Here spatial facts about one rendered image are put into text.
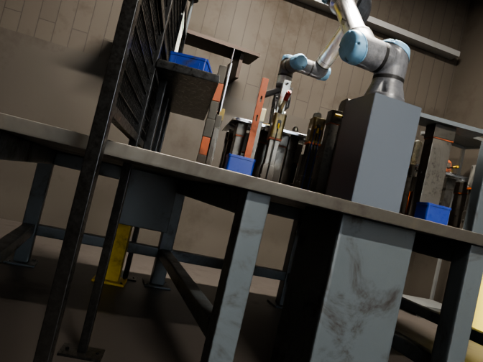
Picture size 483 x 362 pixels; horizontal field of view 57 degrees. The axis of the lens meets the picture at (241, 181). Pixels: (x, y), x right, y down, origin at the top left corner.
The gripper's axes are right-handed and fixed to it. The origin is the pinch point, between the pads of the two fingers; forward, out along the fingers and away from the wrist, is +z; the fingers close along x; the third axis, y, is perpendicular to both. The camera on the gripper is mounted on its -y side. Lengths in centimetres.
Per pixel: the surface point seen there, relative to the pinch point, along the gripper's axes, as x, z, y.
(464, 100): 229, -122, 247
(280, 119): -24.8, 2.5, 0.1
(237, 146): -10.2, 17.3, -14.7
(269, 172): -24.1, 26.8, 0.8
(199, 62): -39, -9, -41
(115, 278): 39, 101, -60
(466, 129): -45, -10, 77
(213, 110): -22.8, 6.1, -30.6
